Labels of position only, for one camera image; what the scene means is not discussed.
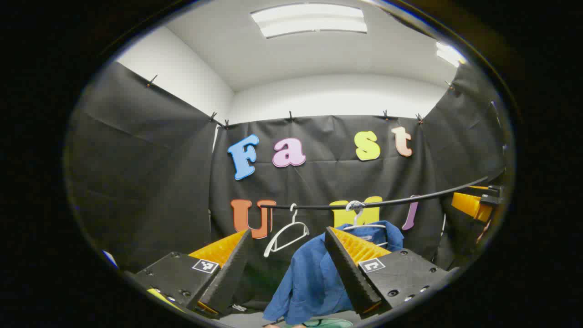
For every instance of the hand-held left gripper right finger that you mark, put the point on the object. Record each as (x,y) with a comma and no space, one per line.
(348,273)

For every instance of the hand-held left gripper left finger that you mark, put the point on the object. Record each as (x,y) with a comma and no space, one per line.
(230,273)

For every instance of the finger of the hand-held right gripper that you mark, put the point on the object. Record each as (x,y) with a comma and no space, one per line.
(471,205)
(495,189)

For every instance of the blue shirt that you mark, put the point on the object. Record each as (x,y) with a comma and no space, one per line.
(309,282)

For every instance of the light green mesh laundry hamper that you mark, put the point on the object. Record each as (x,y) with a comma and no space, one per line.
(332,324)

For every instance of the white hanger with taped hook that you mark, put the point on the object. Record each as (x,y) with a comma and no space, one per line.
(364,226)

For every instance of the black clothes rack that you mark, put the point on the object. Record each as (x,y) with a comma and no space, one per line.
(410,199)

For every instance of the empty white plastic hanger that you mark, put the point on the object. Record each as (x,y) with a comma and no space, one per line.
(294,218)

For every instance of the white cloth tie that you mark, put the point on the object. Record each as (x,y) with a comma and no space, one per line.
(238,307)

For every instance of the black backdrop cloth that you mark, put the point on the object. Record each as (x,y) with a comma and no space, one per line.
(136,182)

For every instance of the small ceiling light panel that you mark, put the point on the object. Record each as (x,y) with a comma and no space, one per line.
(450,54)

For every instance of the row of black backdrop clips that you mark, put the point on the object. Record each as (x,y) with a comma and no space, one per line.
(290,117)

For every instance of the large ceiling light panel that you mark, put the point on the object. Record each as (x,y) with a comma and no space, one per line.
(309,20)

